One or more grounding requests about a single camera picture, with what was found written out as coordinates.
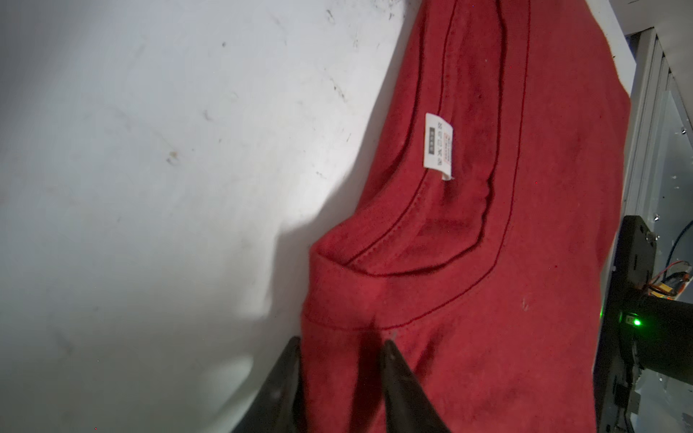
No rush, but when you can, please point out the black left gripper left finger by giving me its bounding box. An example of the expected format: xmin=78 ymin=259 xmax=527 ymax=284
xmin=232 ymin=337 xmax=301 ymax=433

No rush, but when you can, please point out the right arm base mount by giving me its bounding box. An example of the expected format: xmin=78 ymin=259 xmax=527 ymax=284
xmin=593 ymin=216 xmax=657 ymax=432

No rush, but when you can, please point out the dark red t-shirt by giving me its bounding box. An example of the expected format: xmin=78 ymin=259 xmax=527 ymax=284
xmin=301 ymin=1 xmax=630 ymax=432

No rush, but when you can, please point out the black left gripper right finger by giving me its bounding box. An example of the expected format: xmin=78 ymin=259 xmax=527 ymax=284
xmin=380 ymin=340 xmax=450 ymax=433

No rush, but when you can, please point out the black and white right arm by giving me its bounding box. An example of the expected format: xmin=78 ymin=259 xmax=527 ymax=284
xmin=619 ymin=290 xmax=692 ymax=384

